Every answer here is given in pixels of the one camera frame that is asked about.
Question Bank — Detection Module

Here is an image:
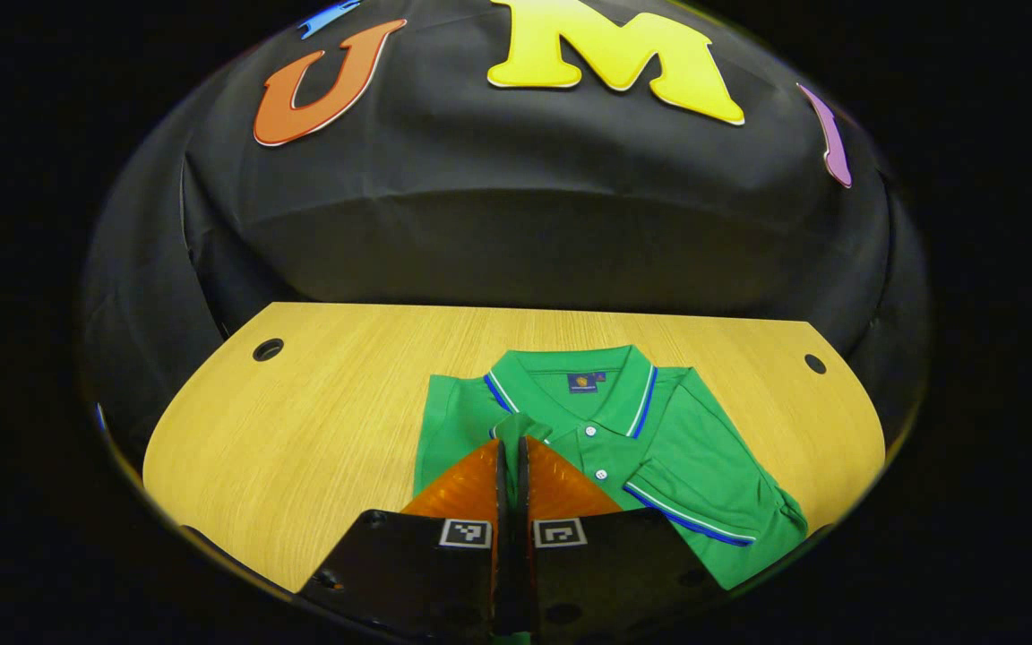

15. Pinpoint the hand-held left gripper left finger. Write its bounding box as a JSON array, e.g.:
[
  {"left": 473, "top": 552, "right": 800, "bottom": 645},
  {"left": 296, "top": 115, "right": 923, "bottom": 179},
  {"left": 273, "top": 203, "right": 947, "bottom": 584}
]
[{"left": 299, "top": 437, "right": 511, "bottom": 641}]

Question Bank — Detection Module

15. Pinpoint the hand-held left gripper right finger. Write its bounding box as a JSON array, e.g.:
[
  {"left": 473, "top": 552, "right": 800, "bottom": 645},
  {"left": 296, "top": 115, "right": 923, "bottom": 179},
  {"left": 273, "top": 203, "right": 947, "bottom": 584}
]
[{"left": 516, "top": 435, "right": 734, "bottom": 643}]

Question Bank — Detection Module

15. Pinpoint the green T-shirt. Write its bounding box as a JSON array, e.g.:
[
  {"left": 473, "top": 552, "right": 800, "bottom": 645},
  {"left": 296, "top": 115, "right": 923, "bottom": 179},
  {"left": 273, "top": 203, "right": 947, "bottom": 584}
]
[{"left": 413, "top": 345, "right": 810, "bottom": 590}]

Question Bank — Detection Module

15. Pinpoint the black backdrop cloth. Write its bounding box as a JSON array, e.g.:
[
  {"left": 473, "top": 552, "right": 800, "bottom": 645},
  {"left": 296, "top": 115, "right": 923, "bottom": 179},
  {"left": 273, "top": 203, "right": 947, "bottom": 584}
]
[{"left": 82, "top": 0, "right": 929, "bottom": 449}]

